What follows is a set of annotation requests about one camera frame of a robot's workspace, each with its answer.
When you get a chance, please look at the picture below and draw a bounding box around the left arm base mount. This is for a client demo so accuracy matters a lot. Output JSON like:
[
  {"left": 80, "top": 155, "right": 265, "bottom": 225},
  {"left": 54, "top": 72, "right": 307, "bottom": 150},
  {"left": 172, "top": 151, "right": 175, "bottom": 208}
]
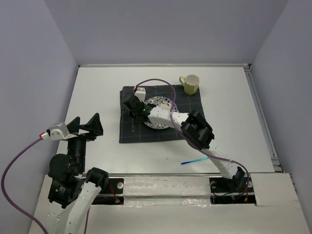
[{"left": 92, "top": 177, "right": 124, "bottom": 205}]

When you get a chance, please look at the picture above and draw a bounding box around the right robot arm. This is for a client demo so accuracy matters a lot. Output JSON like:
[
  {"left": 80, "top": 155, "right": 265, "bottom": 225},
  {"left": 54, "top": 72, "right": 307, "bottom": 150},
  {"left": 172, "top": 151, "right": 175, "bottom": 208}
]
[{"left": 123, "top": 95, "right": 250, "bottom": 191}]

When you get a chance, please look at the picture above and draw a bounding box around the iridescent spoon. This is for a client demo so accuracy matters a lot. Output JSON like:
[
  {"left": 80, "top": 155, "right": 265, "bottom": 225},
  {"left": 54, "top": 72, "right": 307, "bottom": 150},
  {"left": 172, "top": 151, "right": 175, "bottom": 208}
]
[{"left": 181, "top": 157, "right": 209, "bottom": 165}]

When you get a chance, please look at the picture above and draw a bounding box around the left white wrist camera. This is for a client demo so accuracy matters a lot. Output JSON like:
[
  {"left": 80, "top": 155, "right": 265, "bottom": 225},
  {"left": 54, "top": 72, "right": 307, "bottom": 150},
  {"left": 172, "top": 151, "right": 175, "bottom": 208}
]
[{"left": 39, "top": 122, "right": 77, "bottom": 141}]

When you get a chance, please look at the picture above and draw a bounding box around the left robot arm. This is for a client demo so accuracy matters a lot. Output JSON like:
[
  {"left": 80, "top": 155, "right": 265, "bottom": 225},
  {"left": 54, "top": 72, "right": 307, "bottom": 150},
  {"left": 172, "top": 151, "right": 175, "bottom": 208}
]
[{"left": 46, "top": 113, "right": 109, "bottom": 234}]

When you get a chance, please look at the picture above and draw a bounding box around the iridescent fork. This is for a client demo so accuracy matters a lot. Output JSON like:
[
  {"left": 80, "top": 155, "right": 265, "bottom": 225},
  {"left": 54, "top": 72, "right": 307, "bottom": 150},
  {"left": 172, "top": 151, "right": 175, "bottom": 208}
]
[{"left": 131, "top": 117, "right": 135, "bottom": 132}]

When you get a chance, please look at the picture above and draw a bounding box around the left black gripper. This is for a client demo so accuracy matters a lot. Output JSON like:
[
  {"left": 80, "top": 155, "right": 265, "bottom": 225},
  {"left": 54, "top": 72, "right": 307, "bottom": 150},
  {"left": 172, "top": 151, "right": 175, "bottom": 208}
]
[{"left": 67, "top": 111, "right": 103, "bottom": 171}]

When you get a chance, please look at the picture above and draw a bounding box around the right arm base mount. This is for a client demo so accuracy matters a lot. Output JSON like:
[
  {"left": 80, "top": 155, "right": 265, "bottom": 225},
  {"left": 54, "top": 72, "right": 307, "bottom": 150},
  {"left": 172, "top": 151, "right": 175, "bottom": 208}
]
[{"left": 209, "top": 176, "right": 256, "bottom": 205}]

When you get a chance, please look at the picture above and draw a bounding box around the dark plaid cloth napkin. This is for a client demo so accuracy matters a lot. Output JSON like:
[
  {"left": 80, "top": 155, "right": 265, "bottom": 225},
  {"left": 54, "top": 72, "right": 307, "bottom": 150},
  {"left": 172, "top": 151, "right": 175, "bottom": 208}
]
[{"left": 119, "top": 85, "right": 204, "bottom": 144}]

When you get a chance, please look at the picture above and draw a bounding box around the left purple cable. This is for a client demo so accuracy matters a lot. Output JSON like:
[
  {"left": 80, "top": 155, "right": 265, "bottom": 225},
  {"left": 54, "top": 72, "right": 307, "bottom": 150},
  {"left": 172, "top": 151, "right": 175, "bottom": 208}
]
[{"left": 1, "top": 136, "right": 88, "bottom": 234}]

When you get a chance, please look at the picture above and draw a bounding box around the blue floral plate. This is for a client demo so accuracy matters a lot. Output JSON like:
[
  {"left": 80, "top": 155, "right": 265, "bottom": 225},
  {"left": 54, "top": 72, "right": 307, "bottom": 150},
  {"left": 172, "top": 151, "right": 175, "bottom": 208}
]
[{"left": 144, "top": 96, "right": 172, "bottom": 130}]

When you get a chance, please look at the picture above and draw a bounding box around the cream yellow mug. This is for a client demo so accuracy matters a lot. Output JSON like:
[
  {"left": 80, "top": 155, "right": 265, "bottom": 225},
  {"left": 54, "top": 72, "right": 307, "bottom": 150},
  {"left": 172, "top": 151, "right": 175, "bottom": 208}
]
[{"left": 179, "top": 75, "right": 199, "bottom": 96}]

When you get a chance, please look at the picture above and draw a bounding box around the aluminium table edge rail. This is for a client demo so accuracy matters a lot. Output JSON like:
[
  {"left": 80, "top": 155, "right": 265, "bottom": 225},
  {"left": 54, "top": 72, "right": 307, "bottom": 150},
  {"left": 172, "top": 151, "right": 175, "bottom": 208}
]
[{"left": 79, "top": 63, "right": 249, "bottom": 68}]

